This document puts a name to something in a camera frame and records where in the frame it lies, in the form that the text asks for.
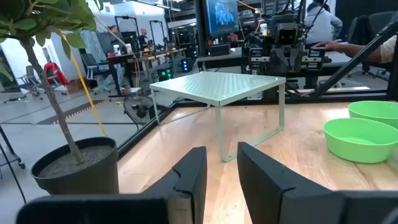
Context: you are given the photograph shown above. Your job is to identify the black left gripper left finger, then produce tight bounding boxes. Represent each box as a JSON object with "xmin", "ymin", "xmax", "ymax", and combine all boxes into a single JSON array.
[{"xmin": 14, "ymin": 146, "xmax": 208, "ymax": 224}]

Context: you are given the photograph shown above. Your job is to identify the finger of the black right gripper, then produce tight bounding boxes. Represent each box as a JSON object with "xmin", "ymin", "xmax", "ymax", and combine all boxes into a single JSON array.
[
  {"xmin": 286, "ymin": 49, "xmax": 305, "ymax": 75},
  {"xmin": 269, "ymin": 49, "xmax": 287, "ymax": 75}
]

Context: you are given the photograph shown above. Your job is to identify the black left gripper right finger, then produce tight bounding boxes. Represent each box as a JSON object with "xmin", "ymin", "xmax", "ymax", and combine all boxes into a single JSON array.
[{"xmin": 237, "ymin": 141, "xmax": 398, "ymax": 224}]

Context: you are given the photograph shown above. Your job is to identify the green plastic bowl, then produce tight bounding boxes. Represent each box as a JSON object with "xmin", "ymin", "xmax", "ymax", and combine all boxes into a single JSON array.
[
  {"xmin": 323, "ymin": 117, "xmax": 398, "ymax": 164},
  {"xmin": 347, "ymin": 100, "xmax": 398, "ymax": 129}
]

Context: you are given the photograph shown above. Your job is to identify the grey desk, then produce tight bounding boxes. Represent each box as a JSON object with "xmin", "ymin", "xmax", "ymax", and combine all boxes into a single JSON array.
[{"xmin": 195, "ymin": 46, "xmax": 354, "ymax": 78}]

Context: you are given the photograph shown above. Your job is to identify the person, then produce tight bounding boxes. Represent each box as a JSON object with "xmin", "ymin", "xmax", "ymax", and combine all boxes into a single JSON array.
[
  {"xmin": 137, "ymin": 27, "xmax": 150, "ymax": 47},
  {"xmin": 108, "ymin": 24, "xmax": 124, "ymax": 43},
  {"xmin": 303, "ymin": 0, "xmax": 344, "ymax": 45},
  {"xmin": 312, "ymin": 34, "xmax": 398, "ymax": 65}
]

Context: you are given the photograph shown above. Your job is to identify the mint perforated metal shelf riser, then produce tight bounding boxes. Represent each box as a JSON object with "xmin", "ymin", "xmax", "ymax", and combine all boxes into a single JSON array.
[{"xmin": 149, "ymin": 70, "xmax": 287, "ymax": 164}]

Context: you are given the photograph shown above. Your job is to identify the computer monitor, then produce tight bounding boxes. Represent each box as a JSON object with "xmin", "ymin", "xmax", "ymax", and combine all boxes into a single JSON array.
[{"xmin": 203, "ymin": 0, "xmax": 241, "ymax": 37}]

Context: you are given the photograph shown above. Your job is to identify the green plant in black pot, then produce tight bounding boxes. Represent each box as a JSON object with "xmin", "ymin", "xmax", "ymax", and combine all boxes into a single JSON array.
[{"xmin": 0, "ymin": 0, "xmax": 121, "ymax": 196}]

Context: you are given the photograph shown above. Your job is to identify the black office chair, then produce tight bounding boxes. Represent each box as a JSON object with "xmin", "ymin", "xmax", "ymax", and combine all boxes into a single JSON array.
[
  {"xmin": 79, "ymin": 52, "xmax": 110, "ymax": 94},
  {"xmin": 346, "ymin": 11, "xmax": 397, "ymax": 74}
]

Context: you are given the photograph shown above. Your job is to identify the black floor fan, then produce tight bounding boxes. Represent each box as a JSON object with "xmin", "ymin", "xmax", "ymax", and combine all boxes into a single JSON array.
[{"xmin": 123, "ymin": 95, "xmax": 156, "ymax": 128}]

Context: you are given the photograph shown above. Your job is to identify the black wheeled stand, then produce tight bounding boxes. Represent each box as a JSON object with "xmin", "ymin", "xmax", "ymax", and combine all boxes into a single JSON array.
[{"xmin": 0, "ymin": 124, "xmax": 27, "ymax": 205}]

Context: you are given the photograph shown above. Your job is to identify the wooden desk with black legs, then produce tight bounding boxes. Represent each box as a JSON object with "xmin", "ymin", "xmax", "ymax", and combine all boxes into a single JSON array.
[{"xmin": 106, "ymin": 47, "xmax": 187, "ymax": 98}]

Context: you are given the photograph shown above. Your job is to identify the red jacket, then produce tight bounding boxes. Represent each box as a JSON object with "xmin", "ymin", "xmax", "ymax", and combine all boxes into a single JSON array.
[{"xmin": 43, "ymin": 61, "xmax": 69, "ymax": 87}]

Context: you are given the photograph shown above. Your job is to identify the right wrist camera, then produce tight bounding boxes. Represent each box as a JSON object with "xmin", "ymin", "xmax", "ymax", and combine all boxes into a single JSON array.
[{"xmin": 272, "ymin": 19, "xmax": 305, "ymax": 47}]

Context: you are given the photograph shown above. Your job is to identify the yellow cable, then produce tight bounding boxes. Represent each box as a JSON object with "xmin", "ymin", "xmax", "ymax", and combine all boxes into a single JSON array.
[{"xmin": 61, "ymin": 32, "xmax": 109, "ymax": 138}]

